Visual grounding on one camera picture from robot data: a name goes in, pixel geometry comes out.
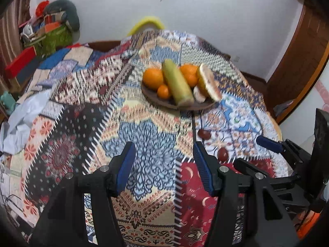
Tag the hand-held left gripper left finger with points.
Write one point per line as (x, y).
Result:
(126, 164)

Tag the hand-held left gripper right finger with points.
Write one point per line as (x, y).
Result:
(203, 167)

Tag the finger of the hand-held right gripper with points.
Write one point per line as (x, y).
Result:
(270, 144)
(244, 164)

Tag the red date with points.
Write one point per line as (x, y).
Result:
(204, 133)
(223, 153)

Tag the white garlic bulb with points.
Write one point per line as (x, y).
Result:
(199, 95)

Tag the dark brown round plate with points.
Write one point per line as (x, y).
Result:
(164, 103)

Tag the small tangerine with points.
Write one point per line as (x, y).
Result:
(163, 92)

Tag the green corn cob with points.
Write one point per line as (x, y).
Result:
(177, 82)

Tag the large orange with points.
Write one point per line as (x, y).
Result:
(153, 78)
(190, 76)

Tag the patchwork printed tablecloth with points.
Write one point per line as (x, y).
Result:
(149, 139)

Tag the grey cloth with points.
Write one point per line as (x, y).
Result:
(282, 107)

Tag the white crumpled cloth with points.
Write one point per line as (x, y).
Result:
(25, 113)

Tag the teal soft toy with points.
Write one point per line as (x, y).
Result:
(7, 103)

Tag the green fabric bag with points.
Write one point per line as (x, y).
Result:
(55, 40)

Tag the yellow fuzzy chair back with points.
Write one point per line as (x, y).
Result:
(146, 20)

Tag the red flat box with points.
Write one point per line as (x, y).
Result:
(20, 60)

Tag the orange small box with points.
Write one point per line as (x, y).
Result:
(52, 26)

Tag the red cloth bundle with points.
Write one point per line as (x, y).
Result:
(41, 8)

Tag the white wall outlet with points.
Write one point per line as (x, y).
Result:
(235, 58)

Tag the wooden door frame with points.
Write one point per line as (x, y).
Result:
(303, 56)

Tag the wooden furniture rail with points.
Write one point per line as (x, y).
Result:
(102, 45)

